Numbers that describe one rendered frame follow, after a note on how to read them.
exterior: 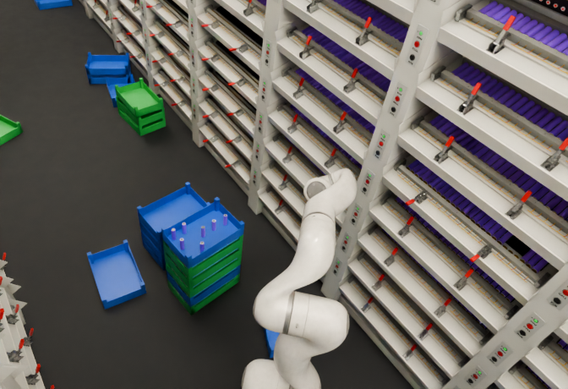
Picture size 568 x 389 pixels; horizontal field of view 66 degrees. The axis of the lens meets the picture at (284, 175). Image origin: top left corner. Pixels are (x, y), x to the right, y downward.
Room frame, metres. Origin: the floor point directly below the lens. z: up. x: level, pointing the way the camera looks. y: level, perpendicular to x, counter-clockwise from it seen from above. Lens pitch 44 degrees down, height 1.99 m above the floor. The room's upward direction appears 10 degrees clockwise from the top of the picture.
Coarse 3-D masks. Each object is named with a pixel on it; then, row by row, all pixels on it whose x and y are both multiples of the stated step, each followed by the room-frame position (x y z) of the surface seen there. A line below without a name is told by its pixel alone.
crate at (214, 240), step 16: (208, 208) 1.32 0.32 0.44; (224, 208) 1.32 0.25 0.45; (176, 224) 1.18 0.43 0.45; (192, 224) 1.24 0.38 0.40; (208, 224) 1.25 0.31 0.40; (240, 224) 1.22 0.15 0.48; (176, 240) 1.13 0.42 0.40; (192, 240) 1.15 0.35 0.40; (208, 240) 1.16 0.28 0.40; (224, 240) 1.15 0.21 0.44; (192, 256) 1.06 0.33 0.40
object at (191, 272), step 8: (240, 240) 1.22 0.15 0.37; (168, 248) 1.11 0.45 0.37; (224, 248) 1.19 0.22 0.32; (232, 248) 1.19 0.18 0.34; (176, 256) 1.10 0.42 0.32; (216, 256) 1.12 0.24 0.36; (176, 264) 1.07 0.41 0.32; (200, 264) 1.05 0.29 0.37; (208, 264) 1.08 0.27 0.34; (184, 272) 1.02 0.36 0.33; (192, 272) 1.02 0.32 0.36
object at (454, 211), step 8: (400, 168) 1.20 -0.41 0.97; (408, 176) 1.17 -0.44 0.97; (416, 176) 1.17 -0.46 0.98; (416, 184) 1.15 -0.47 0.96; (424, 184) 1.13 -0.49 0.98; (432, 192) 1.10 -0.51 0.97; (440, 200) 1.07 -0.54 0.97; (448, 208) 1.04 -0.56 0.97; (448, 216) 1.02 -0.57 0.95; (456, 216) 1.01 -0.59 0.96; (464, 216) 1.01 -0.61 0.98; (464, 224) 0.99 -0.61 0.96; (472, 224) 0.98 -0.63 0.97; (480, 232) 0.95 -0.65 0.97; (488, 240) 0.92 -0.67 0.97; (496, 248) 0.90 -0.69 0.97; (504, 248) 0.90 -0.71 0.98; (504, 256) 0.88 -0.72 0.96; (512, 256) 0.87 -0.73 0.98; (512, 264) 0.86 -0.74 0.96; (520, 264) 0.85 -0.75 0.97; (528, 272) 0.82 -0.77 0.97; (536, 280) 0.80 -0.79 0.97
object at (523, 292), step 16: (400, 160) 1.24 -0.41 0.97; (384, 176) 1.19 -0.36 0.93; (400, 176) 1.19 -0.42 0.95; (400, 192) 1.13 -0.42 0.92; (416, 192) 1.12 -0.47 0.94; (416, 208) 1.07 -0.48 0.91; (432, 208) 1.06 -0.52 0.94; (432, 224) 1.02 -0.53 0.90; (448, 224) 1.00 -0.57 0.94; (464, 240) 0.94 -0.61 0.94; (496, 240) 0.94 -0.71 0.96; (496, 256) 0.89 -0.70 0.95; (496, 272) 0.84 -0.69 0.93; (512, 272) 0.84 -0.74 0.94; (544, 272) 0.84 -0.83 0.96; (512, 288) 0.79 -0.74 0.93; (528, 288) 0.79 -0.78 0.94
